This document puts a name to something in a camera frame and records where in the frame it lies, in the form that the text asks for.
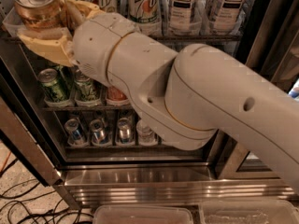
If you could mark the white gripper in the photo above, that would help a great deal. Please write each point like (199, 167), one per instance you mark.
(92, 47)

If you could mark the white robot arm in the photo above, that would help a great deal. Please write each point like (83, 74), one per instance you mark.
(184, 96)

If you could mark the green can back left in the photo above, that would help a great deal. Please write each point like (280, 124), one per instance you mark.
(65, 74)

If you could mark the green can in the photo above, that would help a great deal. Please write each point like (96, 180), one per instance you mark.
(53, 85)
(65, 74)
(86, 87)

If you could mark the green can front left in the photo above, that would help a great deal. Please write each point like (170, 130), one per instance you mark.
(53, 85)

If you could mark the green can front right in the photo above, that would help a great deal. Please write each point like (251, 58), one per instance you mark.
(86, 87)

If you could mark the white 7UP can right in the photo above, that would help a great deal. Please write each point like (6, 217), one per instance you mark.
(145, 13)

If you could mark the orange soda can front left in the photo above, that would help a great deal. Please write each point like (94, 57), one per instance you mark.
(114, 94)

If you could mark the blue energy can left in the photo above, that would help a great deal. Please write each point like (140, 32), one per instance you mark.
(75, 130)

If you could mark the blue energy can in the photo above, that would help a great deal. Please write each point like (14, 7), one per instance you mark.
(75, 130)
(98, 132)

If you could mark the stainless steel fridge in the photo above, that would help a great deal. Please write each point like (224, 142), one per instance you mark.
(221, 169)

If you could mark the silver energy can right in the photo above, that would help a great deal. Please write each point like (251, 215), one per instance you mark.
(125, 130)

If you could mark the blue energy can middle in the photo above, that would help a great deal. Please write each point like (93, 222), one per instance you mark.
(98, 132)

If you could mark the Teas Tea bottle left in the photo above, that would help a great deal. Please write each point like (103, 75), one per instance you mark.
(181, 13)

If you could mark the teas tea bottle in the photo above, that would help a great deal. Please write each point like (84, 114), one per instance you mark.
(181, 13)
(223, 15)

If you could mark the clear water bottle left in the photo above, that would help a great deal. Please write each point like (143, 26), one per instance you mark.
(146, 135)

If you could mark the Teas Tea bottle right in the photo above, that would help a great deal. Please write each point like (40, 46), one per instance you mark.
(223, 15)

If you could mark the clear plastic bin left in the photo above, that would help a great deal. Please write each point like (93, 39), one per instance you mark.
(120, 214)

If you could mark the clear plastic bin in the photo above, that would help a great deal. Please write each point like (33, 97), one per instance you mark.
(248, 212)
(120, 214)

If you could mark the clear plastic bin right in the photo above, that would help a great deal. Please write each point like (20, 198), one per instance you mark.
(248, 212)

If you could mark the middle wire shelf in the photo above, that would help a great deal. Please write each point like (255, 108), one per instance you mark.
(87, 108)

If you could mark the bottom wire shelf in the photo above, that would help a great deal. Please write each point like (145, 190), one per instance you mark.
(159, 146)

